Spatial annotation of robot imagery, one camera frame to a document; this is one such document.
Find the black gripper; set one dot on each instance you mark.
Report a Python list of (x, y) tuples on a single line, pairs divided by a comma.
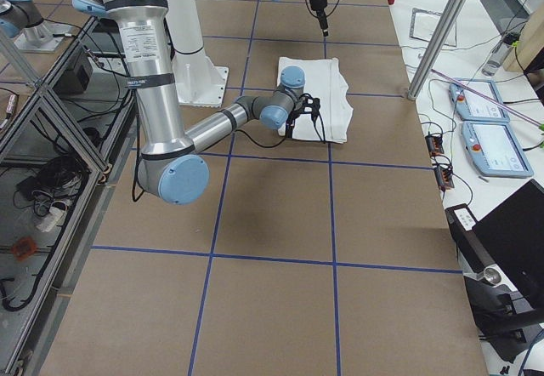
[(294, 116), (317, 3)]

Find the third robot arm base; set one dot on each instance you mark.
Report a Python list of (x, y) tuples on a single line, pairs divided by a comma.
[(22, 22)]

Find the framed paper sheet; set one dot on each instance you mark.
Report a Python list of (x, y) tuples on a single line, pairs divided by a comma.
[(425, 22)]

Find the orange black connector block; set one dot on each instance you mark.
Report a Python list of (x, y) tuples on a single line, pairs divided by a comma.
[(434, 145)]

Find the far blue teach pendant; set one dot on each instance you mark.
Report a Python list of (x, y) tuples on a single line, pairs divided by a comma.
[(472, 107)]

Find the blue teach pendant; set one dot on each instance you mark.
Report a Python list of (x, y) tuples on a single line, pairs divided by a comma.
[(495, 151), (472, 107)]

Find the clear water bottle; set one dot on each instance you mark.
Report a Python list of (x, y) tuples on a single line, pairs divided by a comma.
[(499, 53)]

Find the black box with label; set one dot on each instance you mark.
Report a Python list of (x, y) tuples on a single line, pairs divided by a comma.
[(460, 220)]

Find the near blue teach pendant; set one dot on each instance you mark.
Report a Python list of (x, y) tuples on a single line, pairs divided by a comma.
[(495, 151)]

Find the black monitor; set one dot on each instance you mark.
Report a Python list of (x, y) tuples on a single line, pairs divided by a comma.
[(512, 234)]

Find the white power strip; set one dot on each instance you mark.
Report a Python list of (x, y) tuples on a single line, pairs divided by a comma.
[(51, 219)]

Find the aluminium frame post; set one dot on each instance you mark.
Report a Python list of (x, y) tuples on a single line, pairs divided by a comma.
[(437, 42)]

